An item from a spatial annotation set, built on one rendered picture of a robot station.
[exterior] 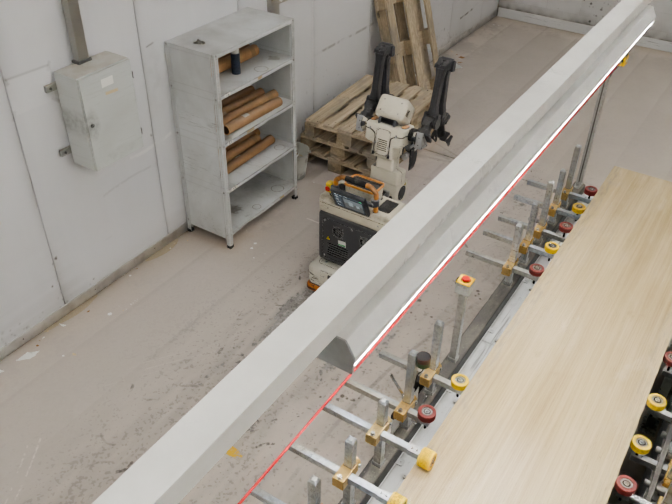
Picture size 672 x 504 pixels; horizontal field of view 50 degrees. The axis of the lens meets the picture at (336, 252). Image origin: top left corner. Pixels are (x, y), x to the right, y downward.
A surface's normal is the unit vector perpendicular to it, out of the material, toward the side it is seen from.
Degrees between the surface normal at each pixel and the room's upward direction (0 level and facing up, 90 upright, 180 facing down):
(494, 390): 0
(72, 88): 90
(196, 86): 90
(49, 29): 90
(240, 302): 0
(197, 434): 0
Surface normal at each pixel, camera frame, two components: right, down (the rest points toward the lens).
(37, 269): 0.84, 0.33
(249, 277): 0.02, -0.80
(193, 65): -0.54, 0.50
